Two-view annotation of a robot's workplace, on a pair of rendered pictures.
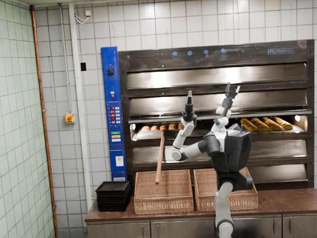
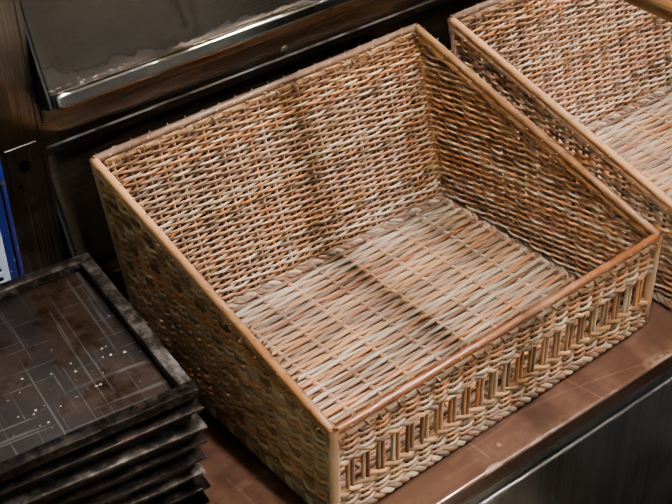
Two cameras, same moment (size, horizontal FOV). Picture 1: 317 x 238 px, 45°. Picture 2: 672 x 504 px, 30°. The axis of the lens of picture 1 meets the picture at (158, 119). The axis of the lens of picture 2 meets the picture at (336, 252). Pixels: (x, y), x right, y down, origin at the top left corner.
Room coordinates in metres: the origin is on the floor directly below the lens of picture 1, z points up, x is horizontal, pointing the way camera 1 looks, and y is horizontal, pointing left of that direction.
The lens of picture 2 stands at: (2.70, 0.88, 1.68)
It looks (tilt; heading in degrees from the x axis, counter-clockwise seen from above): 37 degrees down; 320
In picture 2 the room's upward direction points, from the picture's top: 1 degrees counter-clockwise
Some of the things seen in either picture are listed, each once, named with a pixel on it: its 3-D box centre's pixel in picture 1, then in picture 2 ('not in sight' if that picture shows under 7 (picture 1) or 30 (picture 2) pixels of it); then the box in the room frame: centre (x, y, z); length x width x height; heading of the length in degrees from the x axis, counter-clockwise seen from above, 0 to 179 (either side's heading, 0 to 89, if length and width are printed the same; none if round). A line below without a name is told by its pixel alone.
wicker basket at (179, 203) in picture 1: (163, 191); (380, 243); (3.65, -0.01, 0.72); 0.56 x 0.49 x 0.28; 89
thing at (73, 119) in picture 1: (70, 117); not in sight; (3.92, 0.90, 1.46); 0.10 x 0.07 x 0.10; 87
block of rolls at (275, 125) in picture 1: (265, 123); not in sight; (4.30, -1.20, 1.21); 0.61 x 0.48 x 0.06; 177
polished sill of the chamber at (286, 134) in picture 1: (218, 137); not in sight; (3.92, -0.60, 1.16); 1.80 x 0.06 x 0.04; 87
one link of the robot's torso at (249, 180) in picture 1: (234, 180); not in sight; (3.02, -0.59, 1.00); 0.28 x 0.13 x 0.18; 87
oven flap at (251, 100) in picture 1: (216, 101); not in sight; (3.89, -0.60, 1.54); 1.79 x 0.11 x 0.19; 87
